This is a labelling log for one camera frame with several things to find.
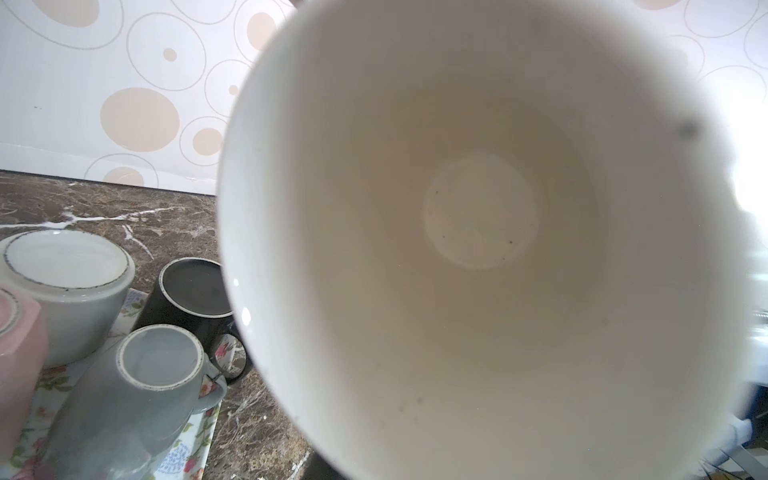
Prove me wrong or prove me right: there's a pink faceted mug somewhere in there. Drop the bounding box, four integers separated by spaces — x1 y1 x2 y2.
1 285 48 462

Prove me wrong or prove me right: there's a white mug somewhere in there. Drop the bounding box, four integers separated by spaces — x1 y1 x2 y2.
1 230 135 369

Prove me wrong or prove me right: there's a light green mug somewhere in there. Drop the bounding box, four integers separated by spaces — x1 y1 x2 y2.
217 1 755 479

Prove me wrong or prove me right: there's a black mug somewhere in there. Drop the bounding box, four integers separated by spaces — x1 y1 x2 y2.
132 257 253 385

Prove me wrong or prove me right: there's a grey mug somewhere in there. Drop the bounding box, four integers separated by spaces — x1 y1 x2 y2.
33 324 228 479

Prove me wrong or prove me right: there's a floral rectangular tray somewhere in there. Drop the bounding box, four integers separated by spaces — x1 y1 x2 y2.
1 289 219 479

